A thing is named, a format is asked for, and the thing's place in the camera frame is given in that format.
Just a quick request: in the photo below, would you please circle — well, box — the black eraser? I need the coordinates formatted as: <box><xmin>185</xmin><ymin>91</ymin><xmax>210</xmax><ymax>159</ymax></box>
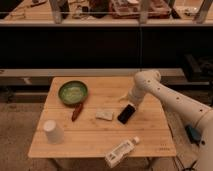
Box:
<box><xmin>117</xmin><ymin>104</ymin><xmax>136</xmax><ymax>124</ymax></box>

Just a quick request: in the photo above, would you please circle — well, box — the white upside-down cup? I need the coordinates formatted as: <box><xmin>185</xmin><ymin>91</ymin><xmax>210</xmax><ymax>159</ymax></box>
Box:
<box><xmin>43</xmin><ymin>120</ymin><xmax>64</xmax><ymax>144</ymax></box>

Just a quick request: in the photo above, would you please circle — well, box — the red chili pepper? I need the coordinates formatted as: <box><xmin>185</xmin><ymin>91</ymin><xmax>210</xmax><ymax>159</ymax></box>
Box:
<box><xmin>72</xmin><ymin>103</ymin><xmax>83</xmax><ymax>122</ymax></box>

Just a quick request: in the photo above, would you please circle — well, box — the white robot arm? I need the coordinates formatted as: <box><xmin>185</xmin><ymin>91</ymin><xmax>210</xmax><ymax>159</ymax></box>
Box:
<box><xmin>121</xmin><ymin>70</ymin><xmax>213</xmax><ymax>171</ymax></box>

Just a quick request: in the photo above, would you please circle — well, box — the blue foot pedal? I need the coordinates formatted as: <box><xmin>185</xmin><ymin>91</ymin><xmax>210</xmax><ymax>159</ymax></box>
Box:
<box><xmin>185</xmin><ymin>125</ymin><xmax>201</xmax><ymax>144</ymax></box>

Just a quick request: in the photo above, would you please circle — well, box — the green bowl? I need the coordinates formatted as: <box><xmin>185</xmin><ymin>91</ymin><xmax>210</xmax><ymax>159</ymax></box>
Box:
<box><xmin>58</xmin><ymin>80</ymin><xmax>88</xmax><ymax>105</ymax></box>

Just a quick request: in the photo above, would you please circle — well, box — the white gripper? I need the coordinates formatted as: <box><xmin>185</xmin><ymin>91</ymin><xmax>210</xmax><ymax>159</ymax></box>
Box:
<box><xmin>118</xmin><ymin>86</ymin><xmax>146</xmax><ymax>113</ymax></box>

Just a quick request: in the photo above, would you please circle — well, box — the wooden shelf with clutter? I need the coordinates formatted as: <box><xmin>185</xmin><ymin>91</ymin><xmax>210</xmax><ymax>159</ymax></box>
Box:
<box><xmin>0</xmin><ymin>0</ymin><xmax>213</xmax><ymax>27</ymax></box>

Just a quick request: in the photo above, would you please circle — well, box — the white plastic bottle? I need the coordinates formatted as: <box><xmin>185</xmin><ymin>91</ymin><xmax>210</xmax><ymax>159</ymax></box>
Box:
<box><xmin>105</xmin><ymin>137</ymin><xmax>140</xmax><ymax>168</ymax></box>

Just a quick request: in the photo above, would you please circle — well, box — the black cable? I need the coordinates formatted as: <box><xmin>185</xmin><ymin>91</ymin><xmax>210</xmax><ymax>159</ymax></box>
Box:
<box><xmin>173</xmin><ymin>156</ymin><xmax>201</xmax><ymax>171</ymax></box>

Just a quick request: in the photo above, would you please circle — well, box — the white sponge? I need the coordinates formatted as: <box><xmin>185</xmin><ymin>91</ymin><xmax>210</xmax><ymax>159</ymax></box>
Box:
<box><xmin>96</xmin><ymin>109</ymin><xmax>114</xmax><ymax>121</ymax></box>

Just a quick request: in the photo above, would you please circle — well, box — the wooden table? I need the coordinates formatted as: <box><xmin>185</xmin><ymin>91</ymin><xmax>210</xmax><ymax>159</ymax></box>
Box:
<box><xmin>28</xmin><ymin>77</ymin><xmax>176</xmax><ymax>158</ymax></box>

